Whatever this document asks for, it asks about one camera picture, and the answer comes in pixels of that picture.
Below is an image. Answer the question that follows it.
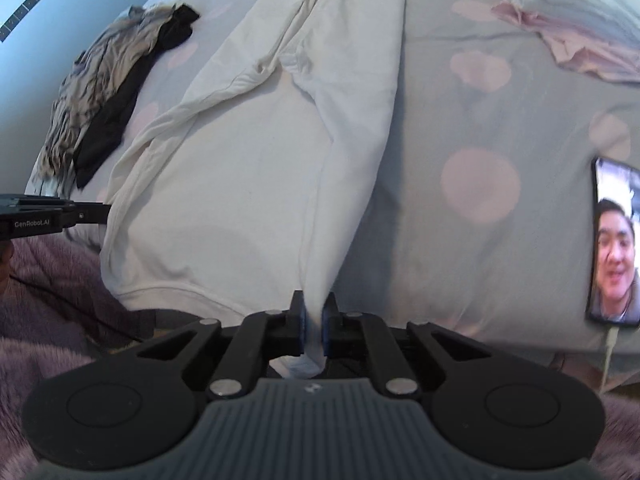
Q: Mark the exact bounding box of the purple fuzzy robe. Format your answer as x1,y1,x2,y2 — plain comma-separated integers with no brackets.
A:
0,235,640,480

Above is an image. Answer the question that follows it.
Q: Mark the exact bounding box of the white pillowcase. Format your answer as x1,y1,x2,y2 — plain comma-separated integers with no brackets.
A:
100,0,406,378

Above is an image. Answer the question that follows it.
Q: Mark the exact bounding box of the dark segmented strip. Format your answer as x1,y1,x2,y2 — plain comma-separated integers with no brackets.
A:
0,0,48,43

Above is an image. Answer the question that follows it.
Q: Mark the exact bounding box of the white charging cable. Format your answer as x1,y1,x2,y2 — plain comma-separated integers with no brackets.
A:
600,327,618,391

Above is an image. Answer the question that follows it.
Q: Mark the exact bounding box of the black cable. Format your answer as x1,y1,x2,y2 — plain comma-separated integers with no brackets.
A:
10,275,146,346

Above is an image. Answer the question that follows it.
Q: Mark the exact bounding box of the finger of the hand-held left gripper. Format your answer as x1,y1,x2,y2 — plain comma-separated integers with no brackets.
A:
75,202,112,226

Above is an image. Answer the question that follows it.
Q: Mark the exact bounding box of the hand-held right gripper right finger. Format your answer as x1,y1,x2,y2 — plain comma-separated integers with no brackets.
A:
322,292,493,401

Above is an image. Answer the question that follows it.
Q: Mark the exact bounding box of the taupe garment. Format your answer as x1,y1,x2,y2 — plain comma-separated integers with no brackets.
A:
30,4,176,186

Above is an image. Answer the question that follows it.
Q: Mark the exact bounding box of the smartphone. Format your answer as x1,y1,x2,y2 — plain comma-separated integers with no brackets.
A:
586,156,640,330

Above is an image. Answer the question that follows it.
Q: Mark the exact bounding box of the folded pink garment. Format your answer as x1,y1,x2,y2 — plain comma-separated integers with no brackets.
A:
492,0,640,83

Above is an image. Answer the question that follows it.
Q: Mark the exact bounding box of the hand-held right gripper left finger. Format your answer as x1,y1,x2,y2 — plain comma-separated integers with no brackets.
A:
132,291,306,401

